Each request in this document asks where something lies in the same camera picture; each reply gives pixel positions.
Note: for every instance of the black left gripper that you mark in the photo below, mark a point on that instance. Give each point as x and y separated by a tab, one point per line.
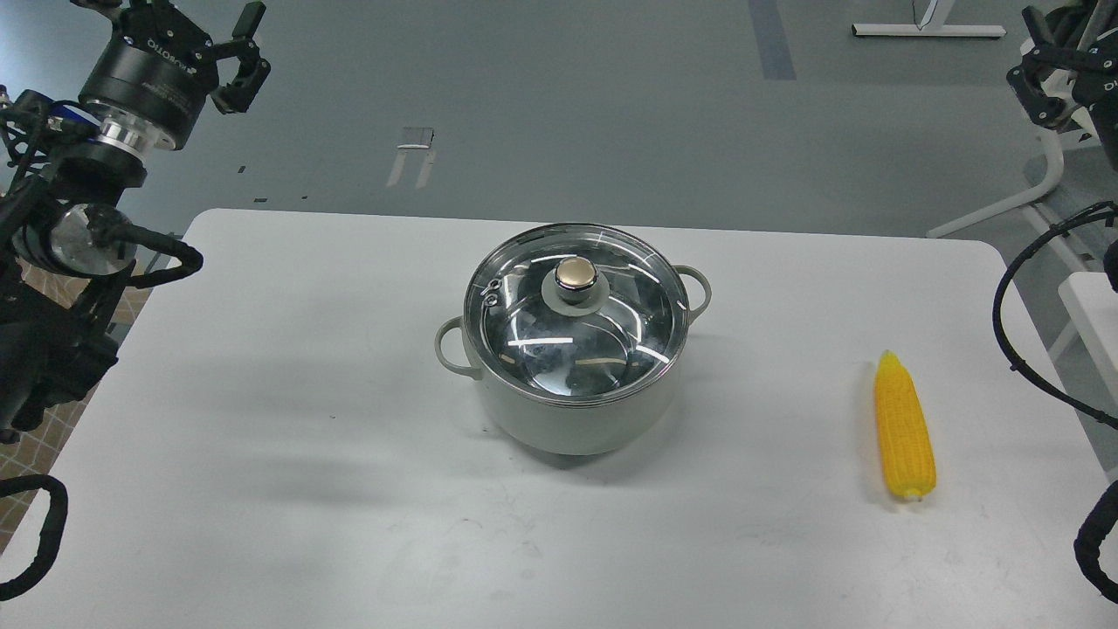
151	67

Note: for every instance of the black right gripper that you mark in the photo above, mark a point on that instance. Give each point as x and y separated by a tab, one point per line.
1041	85

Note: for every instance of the yellow corn cob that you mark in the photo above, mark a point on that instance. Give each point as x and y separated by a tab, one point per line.
907	459

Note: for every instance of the glass pot lid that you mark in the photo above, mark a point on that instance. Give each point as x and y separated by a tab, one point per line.
579	314

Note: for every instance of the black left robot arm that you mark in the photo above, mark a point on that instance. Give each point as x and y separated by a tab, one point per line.
69	253

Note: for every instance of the grey-green steel pot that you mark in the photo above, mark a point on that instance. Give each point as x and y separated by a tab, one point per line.
553	429

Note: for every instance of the white table foot far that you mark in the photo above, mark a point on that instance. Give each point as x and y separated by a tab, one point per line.
932	23

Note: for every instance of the beige checkered cloth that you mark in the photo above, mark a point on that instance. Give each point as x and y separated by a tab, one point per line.
37	450

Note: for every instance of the white desk frame right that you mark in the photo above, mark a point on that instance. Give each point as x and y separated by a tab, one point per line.
1034	203

